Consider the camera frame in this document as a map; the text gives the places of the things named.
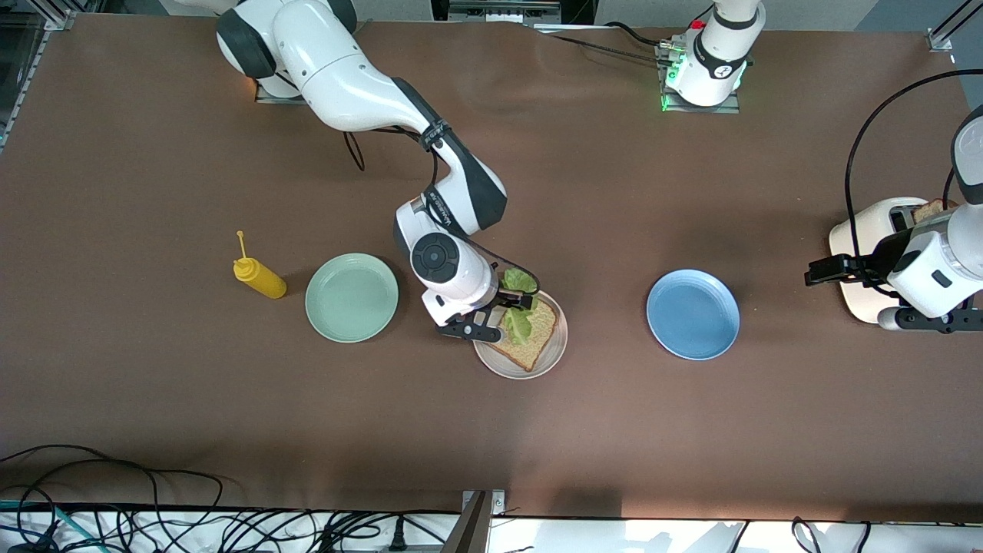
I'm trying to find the white toaster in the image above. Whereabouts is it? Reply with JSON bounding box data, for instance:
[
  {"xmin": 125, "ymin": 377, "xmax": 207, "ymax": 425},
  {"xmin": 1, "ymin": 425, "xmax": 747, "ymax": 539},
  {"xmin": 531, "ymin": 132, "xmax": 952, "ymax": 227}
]
[{"xmin": 828, "ymin": 197, "xmax": 961, "ymax": 325}]

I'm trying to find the aluminium frame rail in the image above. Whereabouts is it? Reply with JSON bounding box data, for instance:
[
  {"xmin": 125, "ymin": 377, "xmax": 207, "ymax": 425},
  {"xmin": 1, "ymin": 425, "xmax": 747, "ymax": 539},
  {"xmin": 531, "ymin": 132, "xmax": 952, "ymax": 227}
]
[
  {"xmin": 0, "ymin": 0, "xmax": 78, "ymax": 154},
  {"xmin": 925, "ymin": 0, "xmax": 983, "ymax": 55}
]

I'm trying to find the teal floor cable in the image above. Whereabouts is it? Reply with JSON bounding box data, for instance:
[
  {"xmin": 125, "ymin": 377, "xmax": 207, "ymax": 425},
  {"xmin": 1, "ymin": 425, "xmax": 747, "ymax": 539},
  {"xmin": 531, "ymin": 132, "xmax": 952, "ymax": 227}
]
[{"xmin": 0, "ymin": 499, "xmax": 81, "ymax": 538}]

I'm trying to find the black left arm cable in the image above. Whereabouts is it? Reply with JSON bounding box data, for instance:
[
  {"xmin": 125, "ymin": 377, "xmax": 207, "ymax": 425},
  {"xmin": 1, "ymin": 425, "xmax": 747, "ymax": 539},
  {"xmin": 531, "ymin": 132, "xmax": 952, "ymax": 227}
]
[{"xmin": 845, "ymin": 69, "xmax": 983, "ymax": 296}]

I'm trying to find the brown bread slice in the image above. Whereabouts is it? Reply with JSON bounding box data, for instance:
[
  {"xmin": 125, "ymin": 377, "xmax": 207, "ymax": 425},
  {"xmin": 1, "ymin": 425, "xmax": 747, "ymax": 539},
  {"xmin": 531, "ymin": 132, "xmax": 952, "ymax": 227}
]
[
  {"xmin": 912, "ymin": 198, "xmax": 959, "ymax": 225},
  {"xmin": 485, "ymin": 296, "xmax": 559, "ymax": 373}
]

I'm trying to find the black metal frame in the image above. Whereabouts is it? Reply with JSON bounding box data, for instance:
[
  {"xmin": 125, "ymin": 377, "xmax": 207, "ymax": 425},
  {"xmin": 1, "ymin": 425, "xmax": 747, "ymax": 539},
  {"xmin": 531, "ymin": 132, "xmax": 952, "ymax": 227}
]
[{"xmin": 430, "ymin": 0, "xmax": 598, "ymax": 30}]

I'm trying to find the aluminium profile post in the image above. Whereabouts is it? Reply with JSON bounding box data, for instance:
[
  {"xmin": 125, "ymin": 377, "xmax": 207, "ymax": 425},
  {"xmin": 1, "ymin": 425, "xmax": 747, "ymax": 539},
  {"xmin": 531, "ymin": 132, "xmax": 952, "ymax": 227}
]
[{"xmin": 455, "ymin": 489, "xmax": 508, "ymax": 553}]

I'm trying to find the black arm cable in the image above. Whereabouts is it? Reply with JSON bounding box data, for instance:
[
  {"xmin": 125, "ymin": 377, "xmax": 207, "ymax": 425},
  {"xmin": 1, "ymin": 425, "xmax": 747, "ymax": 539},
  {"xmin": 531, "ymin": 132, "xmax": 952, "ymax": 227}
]
[
  {"xmin": 342, "ymin": 129, "xmax": 367, "ymax": 173},
  {"xmin": 845, "ymin": 69, "xmax": 983, "ymax": 296},
  {"xmin": 426, "ymin": 138, "xmax": 540, "ymax": 293}
]

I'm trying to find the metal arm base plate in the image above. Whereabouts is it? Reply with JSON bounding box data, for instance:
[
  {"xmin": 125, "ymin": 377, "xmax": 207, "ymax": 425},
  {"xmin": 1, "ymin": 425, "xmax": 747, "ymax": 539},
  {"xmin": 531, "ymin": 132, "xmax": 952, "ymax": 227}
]
[
  {"xmin": 255, "ymin": 77, "xmax": 312, "ymax": 106},
  {"xmin": 658, "ymin": 42, "xmax": 742, "ymax": 114}
]

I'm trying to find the blue plate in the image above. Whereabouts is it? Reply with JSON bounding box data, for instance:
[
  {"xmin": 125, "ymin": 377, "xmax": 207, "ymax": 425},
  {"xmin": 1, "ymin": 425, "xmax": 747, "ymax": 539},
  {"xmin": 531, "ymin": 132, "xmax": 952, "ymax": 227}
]
[{"xmin": 646, "ymin": 269, "xmax": 741, "ymax": 361}]

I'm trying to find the green lettuce leaf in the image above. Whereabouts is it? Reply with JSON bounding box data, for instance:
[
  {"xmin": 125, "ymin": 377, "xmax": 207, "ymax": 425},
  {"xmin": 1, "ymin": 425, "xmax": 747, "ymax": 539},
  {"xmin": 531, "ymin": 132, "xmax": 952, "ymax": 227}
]
[{"xmin": 499, "ymin": 267, "xmax": 540, "ymax": 346}]

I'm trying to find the black table cable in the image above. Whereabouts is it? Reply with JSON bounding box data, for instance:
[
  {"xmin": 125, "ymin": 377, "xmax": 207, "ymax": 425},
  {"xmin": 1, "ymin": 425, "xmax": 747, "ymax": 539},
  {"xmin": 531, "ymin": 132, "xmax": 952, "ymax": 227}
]
[
  {"xmin": 538, "ymin": 31, "xmax": 669, "ymax": 66},
  {"xmin": 603, "ymin": 21, "xmax": 696, "ymax": 47}
]

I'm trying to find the yellow mustard squeeze bottle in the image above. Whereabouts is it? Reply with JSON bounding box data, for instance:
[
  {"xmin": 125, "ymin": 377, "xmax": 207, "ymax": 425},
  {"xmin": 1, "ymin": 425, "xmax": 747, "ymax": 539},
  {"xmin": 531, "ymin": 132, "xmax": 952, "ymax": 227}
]
[{"xmin": 233, "ymin": 230, "xmax": 288, "ymax": 300}]

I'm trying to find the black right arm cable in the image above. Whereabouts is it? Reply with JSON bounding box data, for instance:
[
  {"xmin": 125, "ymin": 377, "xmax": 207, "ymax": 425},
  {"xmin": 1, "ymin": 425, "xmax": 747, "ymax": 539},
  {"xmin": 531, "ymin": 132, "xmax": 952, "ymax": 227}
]
[
  {"xmin": 426, "ymin": 138, "xmax": 540, "ymax": 293},
  {"xmin": 342, "ymin": 129, "xmax": 367, "ymax": 173}
]

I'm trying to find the grey power strip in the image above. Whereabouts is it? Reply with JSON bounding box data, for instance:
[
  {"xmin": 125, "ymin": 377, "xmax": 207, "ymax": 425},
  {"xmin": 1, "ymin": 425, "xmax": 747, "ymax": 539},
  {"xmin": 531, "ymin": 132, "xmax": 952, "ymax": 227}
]
[{"xmin": 448, "ymin": 0, "xmax": 563, "ymax": 24}]

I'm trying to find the beige plate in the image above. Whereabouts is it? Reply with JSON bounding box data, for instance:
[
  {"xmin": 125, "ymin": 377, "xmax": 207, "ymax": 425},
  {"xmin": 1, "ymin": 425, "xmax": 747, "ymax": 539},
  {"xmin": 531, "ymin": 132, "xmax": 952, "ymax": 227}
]
[{"xmin": 472, "ymin": 288, "xmax": 569, "ymax": 380}]

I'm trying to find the green plate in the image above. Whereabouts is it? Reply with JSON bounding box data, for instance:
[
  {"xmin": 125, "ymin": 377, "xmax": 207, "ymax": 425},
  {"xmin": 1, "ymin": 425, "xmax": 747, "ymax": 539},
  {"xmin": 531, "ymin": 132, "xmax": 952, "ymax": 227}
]
[{"xmin": 305, "ymin": 253, "xmax": 400, "ymax": 343}]

